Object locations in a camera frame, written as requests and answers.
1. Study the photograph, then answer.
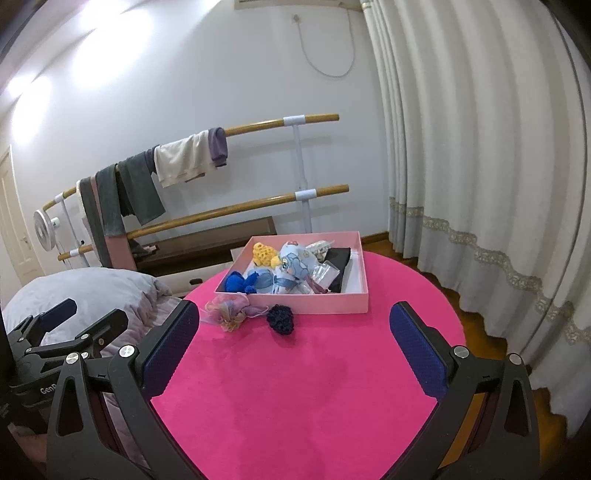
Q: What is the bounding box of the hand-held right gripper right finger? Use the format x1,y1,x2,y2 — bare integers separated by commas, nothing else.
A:
389,301,541,480

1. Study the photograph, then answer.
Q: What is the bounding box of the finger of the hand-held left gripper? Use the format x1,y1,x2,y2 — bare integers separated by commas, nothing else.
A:
25,308,129,366
7,298,77,354

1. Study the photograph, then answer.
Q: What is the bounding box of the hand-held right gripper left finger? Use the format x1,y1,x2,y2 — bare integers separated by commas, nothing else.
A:
46,299,204,480

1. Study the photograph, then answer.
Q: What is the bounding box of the blue crochet piece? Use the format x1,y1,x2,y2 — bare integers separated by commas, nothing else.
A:
225,271,259,295

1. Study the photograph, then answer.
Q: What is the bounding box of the pink box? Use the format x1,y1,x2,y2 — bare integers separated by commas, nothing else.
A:
215,231,369,315

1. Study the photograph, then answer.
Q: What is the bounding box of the black leather pouch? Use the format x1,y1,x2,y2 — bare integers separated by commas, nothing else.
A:
323,247,354,293

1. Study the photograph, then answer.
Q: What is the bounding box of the clear plastic bag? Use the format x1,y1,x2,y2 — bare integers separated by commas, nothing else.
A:
308,261,341,295

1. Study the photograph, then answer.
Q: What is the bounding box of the light blue plush toy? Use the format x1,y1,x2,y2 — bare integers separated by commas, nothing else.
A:
272,241,320,294

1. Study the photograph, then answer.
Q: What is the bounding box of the pastel organza scrunchie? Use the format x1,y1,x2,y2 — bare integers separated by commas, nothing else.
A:
205,295,269,332

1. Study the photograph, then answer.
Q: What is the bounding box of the white fan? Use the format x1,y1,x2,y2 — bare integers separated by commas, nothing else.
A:
33,210,62,252

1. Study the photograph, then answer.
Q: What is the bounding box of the white door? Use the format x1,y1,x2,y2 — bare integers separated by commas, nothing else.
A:
0,148,44,287

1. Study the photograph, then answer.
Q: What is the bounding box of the pink and taupe garment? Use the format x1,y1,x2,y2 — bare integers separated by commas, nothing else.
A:
76,178,137,271

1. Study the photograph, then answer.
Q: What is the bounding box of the dark wooden bench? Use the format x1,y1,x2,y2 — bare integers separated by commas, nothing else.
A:
134,217,278,278

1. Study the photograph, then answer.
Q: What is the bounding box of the navy crochet piece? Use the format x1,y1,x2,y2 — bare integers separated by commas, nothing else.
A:
266,305,296,334

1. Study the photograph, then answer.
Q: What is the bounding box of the grey green garment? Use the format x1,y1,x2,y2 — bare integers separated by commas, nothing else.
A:
95,165,126,238

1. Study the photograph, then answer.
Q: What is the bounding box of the round pink table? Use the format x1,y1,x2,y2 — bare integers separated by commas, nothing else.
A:
150,251,467,480

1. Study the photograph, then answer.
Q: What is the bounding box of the yellow crochet toy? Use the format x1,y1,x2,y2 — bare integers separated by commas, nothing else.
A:
252,242,282,269

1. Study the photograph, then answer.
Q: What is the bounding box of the wooden ballet barre rack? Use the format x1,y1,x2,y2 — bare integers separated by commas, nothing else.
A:
43,113,350,269

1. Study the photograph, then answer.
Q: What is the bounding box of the dark grey garment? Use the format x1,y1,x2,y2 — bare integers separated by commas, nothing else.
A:
115,148,166,226

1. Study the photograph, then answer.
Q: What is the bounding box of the cream garment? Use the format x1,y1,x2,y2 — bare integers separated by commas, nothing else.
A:
154,131,218,188

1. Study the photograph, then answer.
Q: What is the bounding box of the white curtain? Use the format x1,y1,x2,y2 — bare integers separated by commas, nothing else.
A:
360,0,591,439

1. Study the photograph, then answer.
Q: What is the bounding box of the purple garment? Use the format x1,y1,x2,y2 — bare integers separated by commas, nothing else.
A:
208,128,229,168

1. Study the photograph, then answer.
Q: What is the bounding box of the white wall cable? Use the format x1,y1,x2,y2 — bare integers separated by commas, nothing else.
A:
293,14,356,78

